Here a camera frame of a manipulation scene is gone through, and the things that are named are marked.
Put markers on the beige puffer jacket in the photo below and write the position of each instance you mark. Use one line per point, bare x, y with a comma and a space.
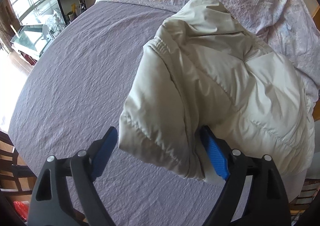
203, 68

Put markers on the dark wooden chair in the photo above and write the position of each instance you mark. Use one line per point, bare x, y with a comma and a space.
17, 179

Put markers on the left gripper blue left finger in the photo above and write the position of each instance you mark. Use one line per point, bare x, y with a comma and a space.
86, 166

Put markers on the purple bed sheet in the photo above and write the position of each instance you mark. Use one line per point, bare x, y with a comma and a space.
76, 91

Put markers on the glass side table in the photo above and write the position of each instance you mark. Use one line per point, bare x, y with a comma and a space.
32, 40

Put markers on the dark bottle on table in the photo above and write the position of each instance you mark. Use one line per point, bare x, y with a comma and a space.
82, 6

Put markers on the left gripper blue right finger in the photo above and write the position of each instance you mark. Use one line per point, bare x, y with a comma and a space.
233, 167

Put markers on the wooden chair at right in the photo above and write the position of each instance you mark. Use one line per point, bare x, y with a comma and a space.
307, 195

